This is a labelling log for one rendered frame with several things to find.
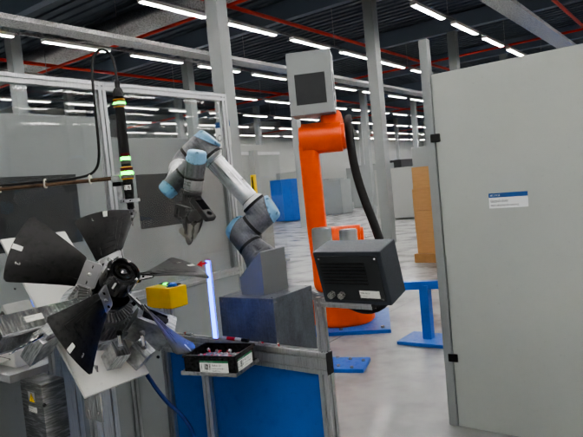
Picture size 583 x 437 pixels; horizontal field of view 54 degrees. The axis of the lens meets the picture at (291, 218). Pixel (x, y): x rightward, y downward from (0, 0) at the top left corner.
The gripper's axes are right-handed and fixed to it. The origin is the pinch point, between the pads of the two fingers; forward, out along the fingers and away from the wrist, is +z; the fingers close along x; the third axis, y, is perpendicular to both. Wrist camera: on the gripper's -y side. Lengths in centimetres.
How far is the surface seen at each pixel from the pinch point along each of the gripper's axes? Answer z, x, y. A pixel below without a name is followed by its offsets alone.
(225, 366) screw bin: 35.4, 8.2, -33.6
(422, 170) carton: 41, -739, 256
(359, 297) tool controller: 0, -11, -70
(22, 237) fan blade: -4, 58, 17
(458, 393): 92, -158, -64
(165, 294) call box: 30.5, -7.9, 20.6
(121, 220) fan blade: -5.3, 18.8, 19.2
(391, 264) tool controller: -13, -15, -78
